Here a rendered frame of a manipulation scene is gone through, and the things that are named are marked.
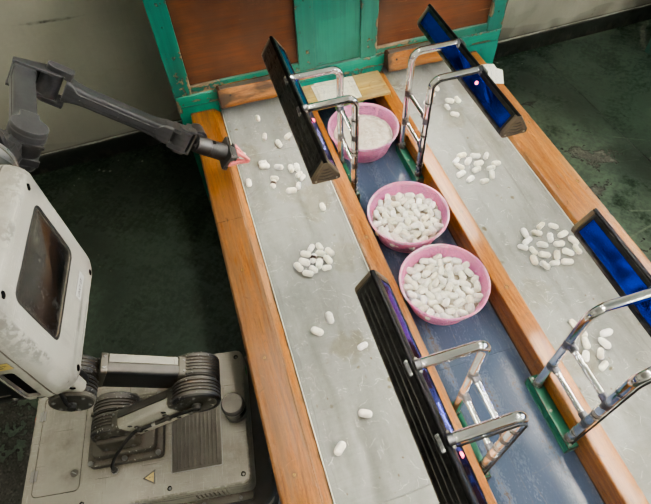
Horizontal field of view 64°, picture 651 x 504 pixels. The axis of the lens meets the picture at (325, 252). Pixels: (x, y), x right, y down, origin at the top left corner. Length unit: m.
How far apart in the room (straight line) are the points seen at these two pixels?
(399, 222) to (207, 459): 0.94
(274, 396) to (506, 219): 0.93
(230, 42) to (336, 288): 0.99
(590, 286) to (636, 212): 1.39
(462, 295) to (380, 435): 0.48
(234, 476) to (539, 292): 1.04
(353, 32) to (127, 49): 1.25
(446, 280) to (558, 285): 0.33
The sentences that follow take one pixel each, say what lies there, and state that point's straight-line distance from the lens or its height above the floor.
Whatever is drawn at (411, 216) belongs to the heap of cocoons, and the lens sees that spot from 1.74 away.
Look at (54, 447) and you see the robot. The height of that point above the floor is 0.47.
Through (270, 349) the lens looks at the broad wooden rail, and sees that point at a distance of 1.46.
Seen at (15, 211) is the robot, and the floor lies 1.43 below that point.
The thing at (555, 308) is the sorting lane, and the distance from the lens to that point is 1.65.
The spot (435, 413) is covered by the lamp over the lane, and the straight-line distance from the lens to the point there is 1.03.
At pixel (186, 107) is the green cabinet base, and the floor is 0.79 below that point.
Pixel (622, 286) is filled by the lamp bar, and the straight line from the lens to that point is 1.34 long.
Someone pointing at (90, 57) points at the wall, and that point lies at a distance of 2.96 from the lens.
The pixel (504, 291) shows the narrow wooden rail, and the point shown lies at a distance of 1.60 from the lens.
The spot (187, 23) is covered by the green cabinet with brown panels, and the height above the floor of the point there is 1.11.
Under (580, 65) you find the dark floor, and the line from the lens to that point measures 3.93.
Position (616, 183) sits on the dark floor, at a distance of 3.18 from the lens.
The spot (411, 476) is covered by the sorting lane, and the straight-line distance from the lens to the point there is 1.38.
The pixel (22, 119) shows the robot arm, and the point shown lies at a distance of 1.33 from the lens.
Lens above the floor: 2.07
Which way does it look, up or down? 54 degrees down
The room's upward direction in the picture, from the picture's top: 4 degrees counter-clockwise
